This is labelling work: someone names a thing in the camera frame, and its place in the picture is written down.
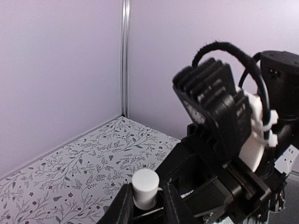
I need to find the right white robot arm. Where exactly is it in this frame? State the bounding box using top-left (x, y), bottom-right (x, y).
top-left (146, 44), bottom-right (299, 224)

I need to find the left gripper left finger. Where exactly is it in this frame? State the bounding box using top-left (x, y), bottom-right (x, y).
top-left (99, 184), bottom-right (134, 224)

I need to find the right aluminium frame post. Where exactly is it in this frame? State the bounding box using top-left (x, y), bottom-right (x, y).
top-left (120, 0), bottom-right (131, 117)

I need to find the floral patterned table mat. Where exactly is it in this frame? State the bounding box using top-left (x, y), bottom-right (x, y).
top-left (0, 117), bottom-right (178, 224)

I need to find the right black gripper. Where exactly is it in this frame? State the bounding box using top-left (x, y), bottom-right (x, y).
top-left (157, 124), bottom-right (272, 224)

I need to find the white capped nail polish bottle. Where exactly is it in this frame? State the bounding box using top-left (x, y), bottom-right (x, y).
top-left (131, 168), bottom-right (164, 217)

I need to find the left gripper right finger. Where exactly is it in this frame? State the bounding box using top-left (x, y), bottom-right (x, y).
top-left (161, 182), bottom-right (200, 224)

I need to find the right black cable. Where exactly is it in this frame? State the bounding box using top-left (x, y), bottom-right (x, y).
top-left (191, 41), bottom-right (274, 126)

